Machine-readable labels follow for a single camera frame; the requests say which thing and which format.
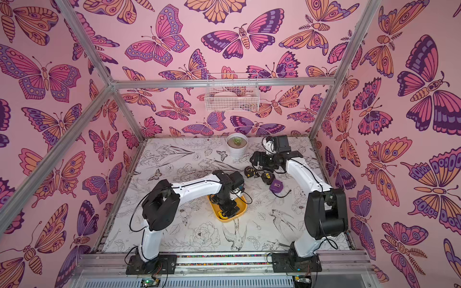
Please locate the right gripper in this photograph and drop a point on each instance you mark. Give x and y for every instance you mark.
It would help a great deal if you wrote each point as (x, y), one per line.
(257, 168)

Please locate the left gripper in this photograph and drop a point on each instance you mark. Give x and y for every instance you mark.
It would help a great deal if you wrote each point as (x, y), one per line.
(228, 210)

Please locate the black round tape measure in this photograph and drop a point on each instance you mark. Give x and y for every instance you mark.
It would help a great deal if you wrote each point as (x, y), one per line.
(267, 178)

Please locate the yellow storage tray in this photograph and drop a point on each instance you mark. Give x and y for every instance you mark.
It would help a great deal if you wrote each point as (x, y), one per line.
(241, 203)

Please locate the black yellow tape measure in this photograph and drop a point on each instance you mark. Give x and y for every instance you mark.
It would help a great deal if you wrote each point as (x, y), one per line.
(251, 172)

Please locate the purple tape measure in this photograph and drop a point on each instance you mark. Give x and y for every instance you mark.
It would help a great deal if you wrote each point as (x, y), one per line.
(277, 187)

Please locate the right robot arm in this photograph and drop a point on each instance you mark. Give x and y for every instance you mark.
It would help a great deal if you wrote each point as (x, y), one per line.
(326, 214)

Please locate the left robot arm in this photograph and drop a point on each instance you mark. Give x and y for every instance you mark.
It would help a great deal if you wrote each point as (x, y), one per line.
(160, 206)

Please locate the white plant pot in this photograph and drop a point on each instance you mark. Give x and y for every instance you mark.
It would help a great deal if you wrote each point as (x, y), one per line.
(237, 144)

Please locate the white wire basket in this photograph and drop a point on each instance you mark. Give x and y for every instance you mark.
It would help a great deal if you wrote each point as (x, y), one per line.
(232, 92)

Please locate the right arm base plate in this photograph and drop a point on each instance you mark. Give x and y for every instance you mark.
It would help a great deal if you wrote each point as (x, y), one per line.
(287, 263)

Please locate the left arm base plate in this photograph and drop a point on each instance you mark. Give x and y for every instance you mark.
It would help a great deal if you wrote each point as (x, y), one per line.
(162, 264)

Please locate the aluminium front rail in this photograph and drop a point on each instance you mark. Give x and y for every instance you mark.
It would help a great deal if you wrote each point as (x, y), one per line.
(224, 264)

